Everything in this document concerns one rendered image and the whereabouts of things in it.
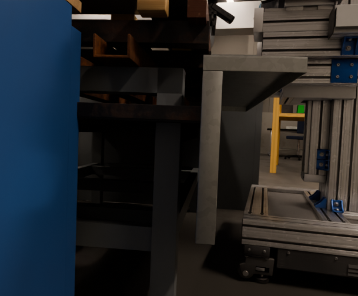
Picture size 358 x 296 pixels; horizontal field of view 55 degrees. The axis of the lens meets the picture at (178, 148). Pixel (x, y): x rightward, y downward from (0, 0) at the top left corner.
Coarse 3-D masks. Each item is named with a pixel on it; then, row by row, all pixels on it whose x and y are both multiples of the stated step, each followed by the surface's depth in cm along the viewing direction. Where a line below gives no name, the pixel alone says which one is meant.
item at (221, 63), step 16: (208, 64) 68; (224, 64) 68; (240, 64) 67; (256, 64) 67; (272, 64) 67; (288, 64) 66; (304, 64) 66; (224, 80) 99; (240, 80) 98; (256, 80) 97; (272, 80) 95; (288, 80) 82; (224, 96) 143; (240, 96) 141; (256, 96) 138
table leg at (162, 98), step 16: (160, 80) 81; (176, 80) 80; (160, 96) 81; (176, 96) 81; (160, 128) 81; (176, 128) 81; (160, 144) 82; (176, 144) 81; (160, 160) 82; (176, 160) 81; (160, 176) 82; (176, 176) 82; (160, 192) 82; (176, 192) 82; (160, 208) 82; (176, 208) 82; (160, 224) 82; (176, 224) 82; (160, 240) 83; (176, 240) 84; (160, 256) 83; (176, 256) 86; (160, 272) 83; (176, 272) 88; (160, 288) 83
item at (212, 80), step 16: (208, 80) 68; (208, 96) 68; (208, 112) 68; (208, 128) 68; (208, 144) 69; (208, 160) 69; (208, 176) 69; (208, 192) 69; (208, 208) 69; (208, 224) 69; (208, 240) 69
